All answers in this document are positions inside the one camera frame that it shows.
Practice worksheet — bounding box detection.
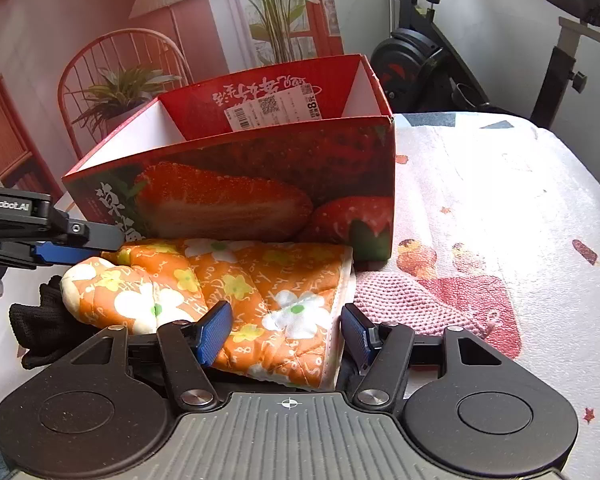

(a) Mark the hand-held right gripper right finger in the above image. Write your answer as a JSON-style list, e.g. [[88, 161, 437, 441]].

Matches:
[[340, 303, 517, 414]]

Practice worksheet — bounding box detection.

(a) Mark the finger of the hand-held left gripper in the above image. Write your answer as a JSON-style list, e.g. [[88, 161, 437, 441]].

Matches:
[[50, 207, 124, 254], [0, 239, 89, 267]]

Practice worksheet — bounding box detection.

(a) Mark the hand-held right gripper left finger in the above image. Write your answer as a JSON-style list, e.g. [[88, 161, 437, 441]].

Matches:
[[55, 301, 234, 409]]

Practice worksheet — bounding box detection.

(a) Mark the pink knitted cloth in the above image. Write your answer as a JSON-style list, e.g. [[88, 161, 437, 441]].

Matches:
[[353, 270, 494, 337]]

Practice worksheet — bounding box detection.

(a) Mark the orange floral oven mitt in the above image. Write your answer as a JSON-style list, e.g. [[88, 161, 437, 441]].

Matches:
[[60, 237, 357, 392]]

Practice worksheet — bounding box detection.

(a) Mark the red strawberry print cardboard box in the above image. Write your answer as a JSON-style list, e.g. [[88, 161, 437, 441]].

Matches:
[[61, 53, 397, 264]]

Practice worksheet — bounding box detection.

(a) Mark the black knit glove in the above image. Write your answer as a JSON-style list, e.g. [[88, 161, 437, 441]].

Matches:
[[8, 275, 102, 371]]

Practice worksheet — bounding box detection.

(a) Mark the printed blanket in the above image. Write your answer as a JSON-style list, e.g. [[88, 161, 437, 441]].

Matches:
[[0, 110, 600, 480]]

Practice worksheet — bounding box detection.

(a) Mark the black exercise bike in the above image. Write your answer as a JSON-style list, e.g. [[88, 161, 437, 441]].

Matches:
[[369, 0, 600, 132]]

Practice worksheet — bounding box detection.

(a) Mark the wall poster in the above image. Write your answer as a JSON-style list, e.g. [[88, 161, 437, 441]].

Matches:
[[0, 0, 344, 222]]

